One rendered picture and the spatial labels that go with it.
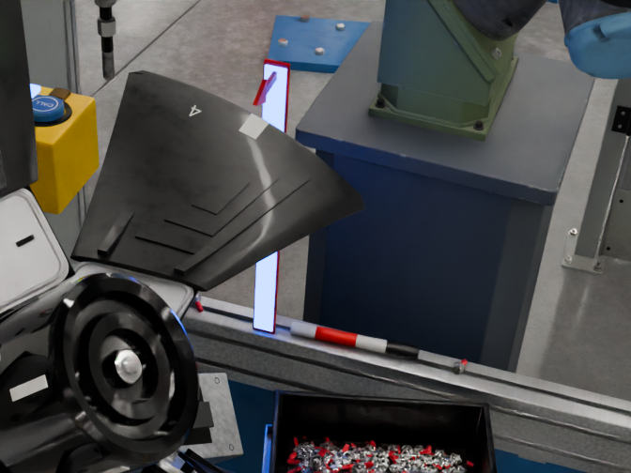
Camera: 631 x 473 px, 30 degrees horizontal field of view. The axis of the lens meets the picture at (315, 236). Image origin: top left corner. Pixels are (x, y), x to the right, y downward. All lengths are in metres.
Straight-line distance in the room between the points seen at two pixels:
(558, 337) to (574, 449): 1.39
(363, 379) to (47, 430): 0.63
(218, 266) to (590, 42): 0.48
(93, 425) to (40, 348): 0.05
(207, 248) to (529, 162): 0.57
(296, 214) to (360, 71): 0.57
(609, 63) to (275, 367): 0.48
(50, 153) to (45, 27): 1.07
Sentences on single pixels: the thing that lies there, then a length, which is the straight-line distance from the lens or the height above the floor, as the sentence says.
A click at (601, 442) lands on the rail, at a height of 0.83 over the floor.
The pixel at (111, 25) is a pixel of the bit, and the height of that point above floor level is 1.39.
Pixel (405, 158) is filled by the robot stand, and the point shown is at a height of 1.00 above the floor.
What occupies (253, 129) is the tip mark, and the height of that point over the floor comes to 1.19.
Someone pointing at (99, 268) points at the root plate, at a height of 1.18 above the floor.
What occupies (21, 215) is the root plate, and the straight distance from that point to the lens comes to 0.74.
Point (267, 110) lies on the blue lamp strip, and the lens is 1.10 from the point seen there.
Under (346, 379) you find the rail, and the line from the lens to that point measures 1.27.
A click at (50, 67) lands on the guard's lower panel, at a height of 0.60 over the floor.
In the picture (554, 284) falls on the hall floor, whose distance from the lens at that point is 2.80.
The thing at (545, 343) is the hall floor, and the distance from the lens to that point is 2.63.
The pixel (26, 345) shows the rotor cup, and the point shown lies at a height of 1.25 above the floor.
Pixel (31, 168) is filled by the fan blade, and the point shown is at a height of 1.30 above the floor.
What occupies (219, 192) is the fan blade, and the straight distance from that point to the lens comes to 0.90.
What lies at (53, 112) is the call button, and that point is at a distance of 1.21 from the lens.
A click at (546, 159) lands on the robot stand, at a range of 1.35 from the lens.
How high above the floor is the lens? 1.71
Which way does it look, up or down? 37 degrees down
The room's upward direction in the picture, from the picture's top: 5 degrees clockwise
